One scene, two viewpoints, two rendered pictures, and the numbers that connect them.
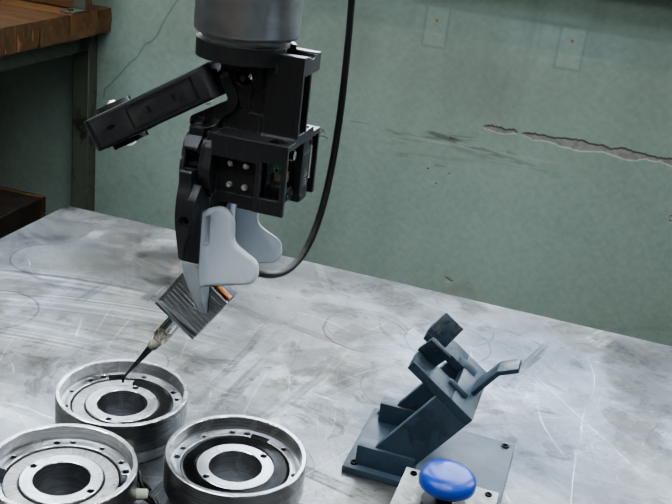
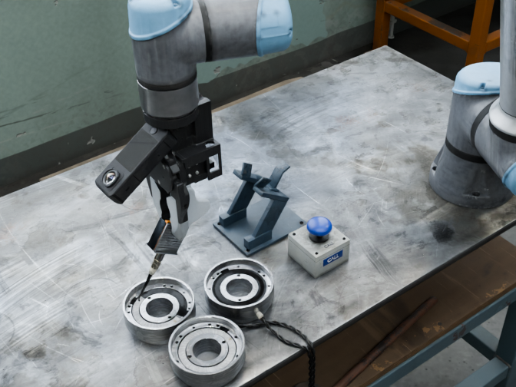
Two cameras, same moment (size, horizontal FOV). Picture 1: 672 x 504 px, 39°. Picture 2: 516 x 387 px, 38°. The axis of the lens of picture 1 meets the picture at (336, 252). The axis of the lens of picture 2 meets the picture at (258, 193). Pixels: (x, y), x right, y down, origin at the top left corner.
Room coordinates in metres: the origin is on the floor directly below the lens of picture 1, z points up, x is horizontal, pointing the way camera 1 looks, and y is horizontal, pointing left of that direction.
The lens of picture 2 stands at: (0.07, 0.65, 1.64)
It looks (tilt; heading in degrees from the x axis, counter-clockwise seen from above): 38 degrees down; 309
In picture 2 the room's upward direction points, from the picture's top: 1 degrees counter-clockwise
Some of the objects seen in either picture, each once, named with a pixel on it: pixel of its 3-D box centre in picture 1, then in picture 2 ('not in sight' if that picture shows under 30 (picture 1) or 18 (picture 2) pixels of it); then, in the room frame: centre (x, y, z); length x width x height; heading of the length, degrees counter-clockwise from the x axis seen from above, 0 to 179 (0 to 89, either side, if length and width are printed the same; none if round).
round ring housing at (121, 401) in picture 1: (121, 411); (160, 311); (0.66, 0.16, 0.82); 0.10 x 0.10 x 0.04
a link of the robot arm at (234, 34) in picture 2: not in sight; (241, 20); (0.63, -0.01, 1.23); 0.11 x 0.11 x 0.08; 52
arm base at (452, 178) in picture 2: not in sight; (475, 160); (0.45, -0.43, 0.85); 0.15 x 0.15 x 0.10
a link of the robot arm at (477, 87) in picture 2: not in sight; (488, 106); (0.44, -0.42, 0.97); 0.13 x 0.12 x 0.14; 142
